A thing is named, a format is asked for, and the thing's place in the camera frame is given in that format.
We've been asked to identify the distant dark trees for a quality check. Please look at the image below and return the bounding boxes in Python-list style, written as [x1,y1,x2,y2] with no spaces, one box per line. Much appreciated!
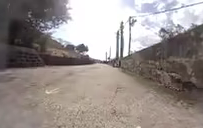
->
[75,43,90,55]

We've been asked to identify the grey worn asphalt road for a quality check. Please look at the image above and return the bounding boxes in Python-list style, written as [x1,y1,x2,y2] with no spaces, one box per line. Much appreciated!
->
[0,63,203,128]

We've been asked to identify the row of utility poles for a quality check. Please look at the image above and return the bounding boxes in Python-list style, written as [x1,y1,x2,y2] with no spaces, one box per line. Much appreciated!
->
[104,15,138,68]

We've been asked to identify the bare earth bank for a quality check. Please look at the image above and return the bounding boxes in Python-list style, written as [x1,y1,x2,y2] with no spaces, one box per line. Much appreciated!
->
[43,37,90,60]

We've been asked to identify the large leafy tree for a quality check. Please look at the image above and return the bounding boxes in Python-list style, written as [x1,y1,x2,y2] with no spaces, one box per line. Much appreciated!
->
[0,0,73,51]

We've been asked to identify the dark low retaining wall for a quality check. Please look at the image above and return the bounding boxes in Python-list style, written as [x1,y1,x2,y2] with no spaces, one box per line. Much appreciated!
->
[0,43,97,70]

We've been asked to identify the tree behind stone wall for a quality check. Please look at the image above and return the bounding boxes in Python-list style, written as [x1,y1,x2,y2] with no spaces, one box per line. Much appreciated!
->
[157,22,199,42]

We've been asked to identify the rough stone wall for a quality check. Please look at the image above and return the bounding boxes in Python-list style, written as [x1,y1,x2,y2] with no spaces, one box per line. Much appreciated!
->
[119,19,203,93]

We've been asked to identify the overhead wires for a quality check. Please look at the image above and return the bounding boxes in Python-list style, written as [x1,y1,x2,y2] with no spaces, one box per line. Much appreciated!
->
[123,0,203,26]

